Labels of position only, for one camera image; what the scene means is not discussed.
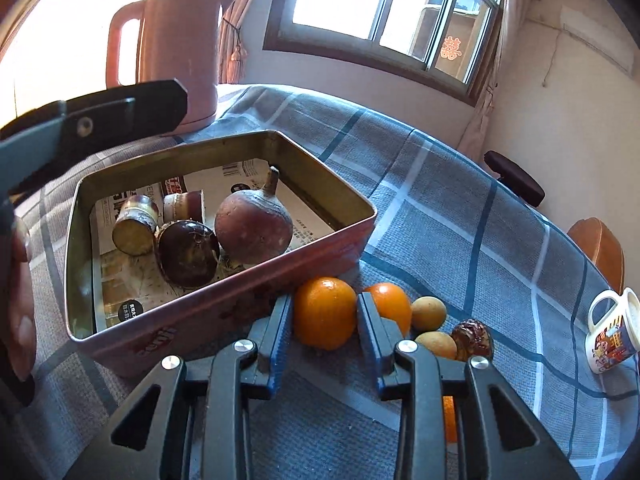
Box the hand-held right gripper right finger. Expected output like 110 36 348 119
356 291 581 480

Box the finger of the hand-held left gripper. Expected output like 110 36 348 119
54 79 189 161
0 101 68 196

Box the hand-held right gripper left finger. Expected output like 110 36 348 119
65 294 293 480

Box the small brown round fruit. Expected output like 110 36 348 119
411 296 447 332

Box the red metal tin box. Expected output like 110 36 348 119
64 130 377 378

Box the purple sugarcane piece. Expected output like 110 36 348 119
112 195 161 257
162 190 206 223

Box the dark water chestnut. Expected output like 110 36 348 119
154 220 221 290

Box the person's left hand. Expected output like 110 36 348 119
0 215 38 382

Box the pink electric kettle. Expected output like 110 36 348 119
106 0 237 136

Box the wooden framed side window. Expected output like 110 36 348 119
0 0 168 126

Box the pink patterned curtain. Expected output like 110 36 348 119
207 0 271 86

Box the blue plaid tablecloth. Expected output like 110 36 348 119
0 84 640 480

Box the printed paper leaflet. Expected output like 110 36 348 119
90 157 336 336

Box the dark round stool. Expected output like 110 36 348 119
483 150 546 208

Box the white cartoon print mug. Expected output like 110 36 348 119
586 287 640 375

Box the brown leather armchair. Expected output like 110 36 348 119
567 217 626 296

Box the sliding glass window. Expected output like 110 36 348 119
262 0 506 107

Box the pale tied curtain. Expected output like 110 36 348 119
457 0 546 161

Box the white air conditioner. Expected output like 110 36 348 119
560 5 636 73

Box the wall cable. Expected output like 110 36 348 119
540 25 571 88

